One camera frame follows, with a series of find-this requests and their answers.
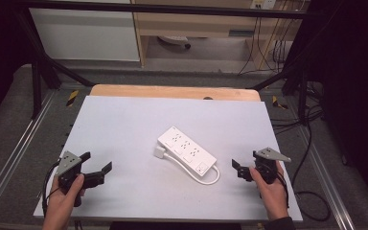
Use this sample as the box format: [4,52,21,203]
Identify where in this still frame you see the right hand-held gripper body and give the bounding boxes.
[252,147,292,186]

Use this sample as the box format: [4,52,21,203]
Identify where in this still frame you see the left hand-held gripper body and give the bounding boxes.
[55,150,106,208]

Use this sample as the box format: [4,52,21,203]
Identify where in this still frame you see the white plug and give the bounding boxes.
[153,145,168,160]

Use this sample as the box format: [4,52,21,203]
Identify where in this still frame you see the white power strip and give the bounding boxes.
[156,126,219,177]

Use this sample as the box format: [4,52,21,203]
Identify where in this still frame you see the person's right hand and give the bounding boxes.
[248,160,290,222]

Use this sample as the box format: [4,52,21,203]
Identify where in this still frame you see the person's left hand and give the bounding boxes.
[42,173,87,222]

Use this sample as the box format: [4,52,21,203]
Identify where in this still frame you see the yellow black tape marker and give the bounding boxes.
[65,89,80,107]
[271,95,289,110]

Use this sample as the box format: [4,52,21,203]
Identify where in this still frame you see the black curtain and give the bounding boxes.
[296,0,368,212]
[0,0,42,132]

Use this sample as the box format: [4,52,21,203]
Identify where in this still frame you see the white cabinet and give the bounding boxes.
[29,7,141,62]

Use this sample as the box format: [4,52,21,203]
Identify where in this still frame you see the chair base with caster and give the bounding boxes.
[157,34,193,51]

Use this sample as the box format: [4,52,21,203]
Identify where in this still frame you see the light wooden desk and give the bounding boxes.
[130,0,305,70]

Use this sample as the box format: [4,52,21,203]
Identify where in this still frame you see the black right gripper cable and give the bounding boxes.
[279,171,291,209]

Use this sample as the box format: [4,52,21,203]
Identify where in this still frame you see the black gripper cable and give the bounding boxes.
[279,171,291,209]
[41,158,62,219]

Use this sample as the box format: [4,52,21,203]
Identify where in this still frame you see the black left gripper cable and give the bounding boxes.
[41,158,62,219]

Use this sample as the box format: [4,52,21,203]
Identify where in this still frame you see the white power strip cable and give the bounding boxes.
[162,152,221,186]

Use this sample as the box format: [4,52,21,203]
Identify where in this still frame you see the aluminium floor rail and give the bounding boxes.
[0,89,57,219]
[295,124,357,230]

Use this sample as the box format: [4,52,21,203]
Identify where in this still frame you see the bundle of black floor cables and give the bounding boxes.
[269,80,325,137]

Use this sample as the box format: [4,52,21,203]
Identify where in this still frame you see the black looped floor cable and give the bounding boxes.
[290,123,333,222]

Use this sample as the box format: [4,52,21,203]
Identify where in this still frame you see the black hanging cables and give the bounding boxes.
[238,13,296,76]

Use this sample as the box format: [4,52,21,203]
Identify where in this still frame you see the yellow hanging cable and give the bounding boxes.
[258,12,286,71]

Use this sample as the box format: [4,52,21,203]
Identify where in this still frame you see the white wall socket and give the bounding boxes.
[250,0,277,10]

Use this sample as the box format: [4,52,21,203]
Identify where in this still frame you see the black metal frame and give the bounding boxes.
[11,1,325,127]

